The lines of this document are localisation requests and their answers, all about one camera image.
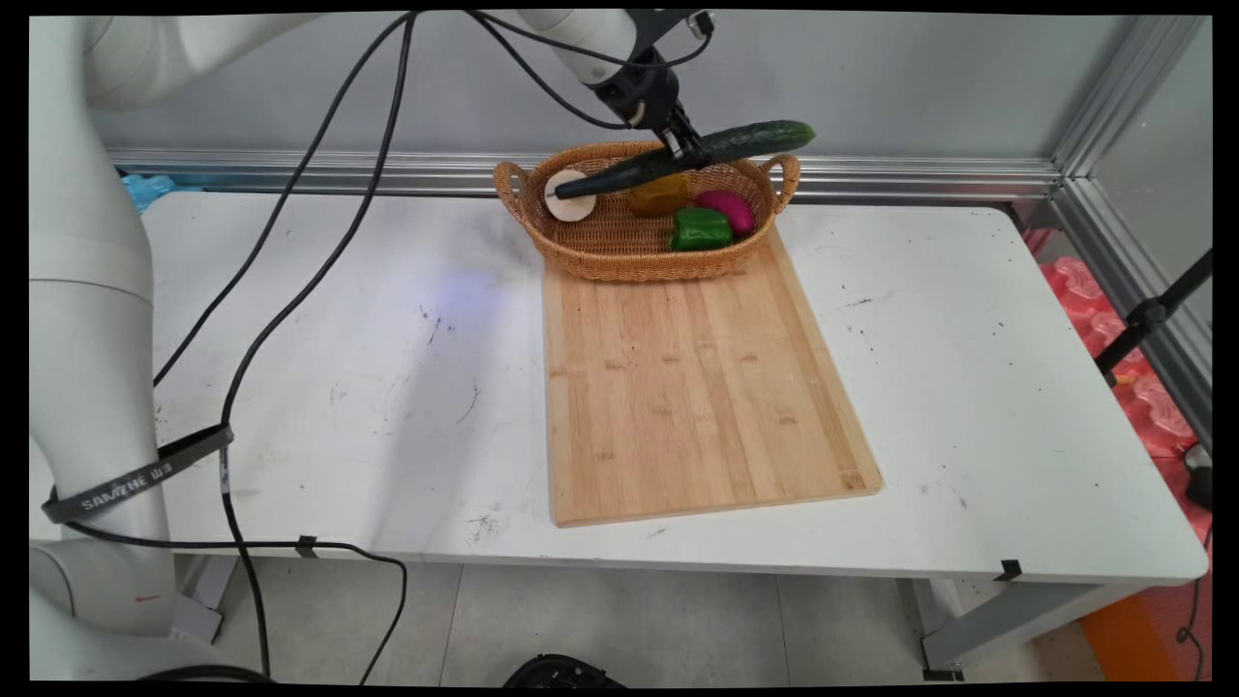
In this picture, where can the yellow orange toy fruit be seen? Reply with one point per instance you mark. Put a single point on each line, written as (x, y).
(658, 198)

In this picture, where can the black wrist camera mount plate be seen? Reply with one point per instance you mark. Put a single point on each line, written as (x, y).
(668, 21)

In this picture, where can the white round mushroom slice toy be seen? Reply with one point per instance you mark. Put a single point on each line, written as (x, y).
(571, 208)

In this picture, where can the orange floor strip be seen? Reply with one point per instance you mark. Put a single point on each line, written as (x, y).
(1123, 639)

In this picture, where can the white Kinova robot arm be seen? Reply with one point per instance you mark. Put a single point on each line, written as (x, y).
(87, 339)

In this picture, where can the black tape tab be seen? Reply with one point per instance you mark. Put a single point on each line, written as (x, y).
(306, 547)
(1010, 570)

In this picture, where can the long dark green cucumber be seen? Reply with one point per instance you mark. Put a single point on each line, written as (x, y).
(755, 140)

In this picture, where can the grey table leg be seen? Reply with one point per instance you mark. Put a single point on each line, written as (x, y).
(1016, 615)

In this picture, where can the slanted aluminium side rail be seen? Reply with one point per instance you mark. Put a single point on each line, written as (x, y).
(1142, 281)

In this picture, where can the aluminium frame corner post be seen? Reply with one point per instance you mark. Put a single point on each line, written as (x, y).
(1123, 87)

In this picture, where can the green toy bell pepper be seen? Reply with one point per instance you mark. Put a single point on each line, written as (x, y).
(699, 230)

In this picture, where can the pink foam packaging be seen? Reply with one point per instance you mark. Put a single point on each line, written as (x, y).
(1152, 407)

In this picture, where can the black tripod stand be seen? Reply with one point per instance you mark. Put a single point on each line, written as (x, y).
(1147, 315)

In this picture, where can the blue plastic bag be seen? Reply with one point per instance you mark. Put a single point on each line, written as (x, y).
(147, 190)

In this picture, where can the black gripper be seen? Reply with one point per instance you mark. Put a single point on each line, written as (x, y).
(639, 92)

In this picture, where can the black round base object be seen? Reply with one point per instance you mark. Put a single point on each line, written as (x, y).
(561, 673)

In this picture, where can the bamboo cutting board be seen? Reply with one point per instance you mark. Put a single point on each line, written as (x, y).
(678, 407)

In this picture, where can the small black box device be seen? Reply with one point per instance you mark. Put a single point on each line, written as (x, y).
(1200, 484)

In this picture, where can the woven wicker basket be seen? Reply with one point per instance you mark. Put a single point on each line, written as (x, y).
(600, 247)

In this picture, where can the magenta toy vegetable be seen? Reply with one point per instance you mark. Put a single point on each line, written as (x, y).
(731, 208)

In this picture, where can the horizontal aluminium frame rail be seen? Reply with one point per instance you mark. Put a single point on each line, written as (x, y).
(920, 174)

